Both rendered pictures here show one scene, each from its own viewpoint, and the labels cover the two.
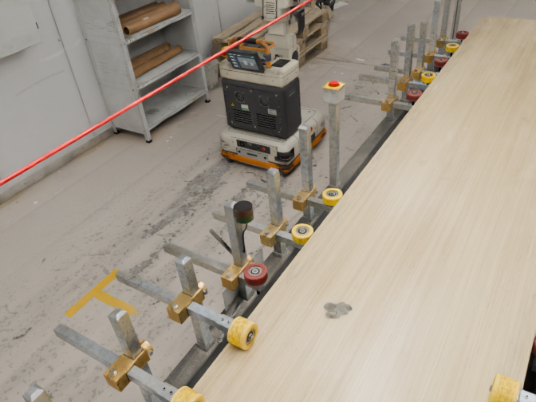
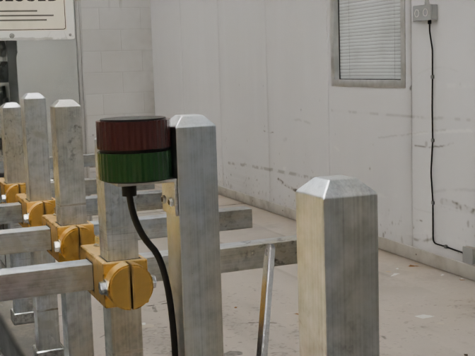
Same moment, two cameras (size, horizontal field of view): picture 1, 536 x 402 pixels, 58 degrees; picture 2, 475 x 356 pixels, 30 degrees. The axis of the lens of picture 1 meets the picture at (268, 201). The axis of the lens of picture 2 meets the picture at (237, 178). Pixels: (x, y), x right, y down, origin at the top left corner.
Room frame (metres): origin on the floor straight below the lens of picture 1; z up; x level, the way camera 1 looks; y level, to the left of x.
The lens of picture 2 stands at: (1.66, -0.48, 1.18)
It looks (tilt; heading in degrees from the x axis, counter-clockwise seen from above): 7 degrees down; 122
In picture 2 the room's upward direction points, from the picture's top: 2 degrees counter-clockwise
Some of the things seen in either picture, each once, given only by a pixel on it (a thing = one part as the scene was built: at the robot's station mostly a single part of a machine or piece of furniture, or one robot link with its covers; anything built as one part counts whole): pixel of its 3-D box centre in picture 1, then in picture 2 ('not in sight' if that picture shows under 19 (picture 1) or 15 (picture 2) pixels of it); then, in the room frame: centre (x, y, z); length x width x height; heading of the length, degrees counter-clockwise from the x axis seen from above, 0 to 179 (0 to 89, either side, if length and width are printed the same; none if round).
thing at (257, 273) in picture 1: (256, 281); not in sight; (1.15, 0.07, 0.85); 0.08 x 0.08 x 0.11
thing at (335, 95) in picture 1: (333, 93); not in sight; (1.85, -0.32, 1.18); 0.07 x 0.07 x 0.08; 54
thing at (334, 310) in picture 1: (337, 307); not in sight; (0.95, -0.17, 0.91); 0.09 x 0.07 x 0.02; 82
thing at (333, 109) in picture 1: (334, 146); not in sight; (1.85, -0.32, 0.93); 0.05 x 0.05 x 0.45; 54
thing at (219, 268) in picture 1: (210, 265); not in sight; (1.26, 0.23, 0.84); 0.43 x 0.03 x 0.04; 54
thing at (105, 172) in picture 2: (244, 214); (135, 164); (1.21, 0.08, 1.10); 0.06 x 0.06 x 0.02
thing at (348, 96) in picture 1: (378, 102); not in sight; (2.46, -0.68, 0.82); 0.43 x 0.03 x 0.04; 54
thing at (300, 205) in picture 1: (305, 196); not in sight; (1.62, -0.16, 0.84); 0.14 x 0.06 x 0.05; 144
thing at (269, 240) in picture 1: (274, 230); not in sight; (1.42, -0.01, 0.84); 0.14 x 0.06 x 0.05; 144
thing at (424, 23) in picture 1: (420, 59); not in sight; (2.86, -1.04, 0.87); 0.04 x 0.04 x 0.48; 54
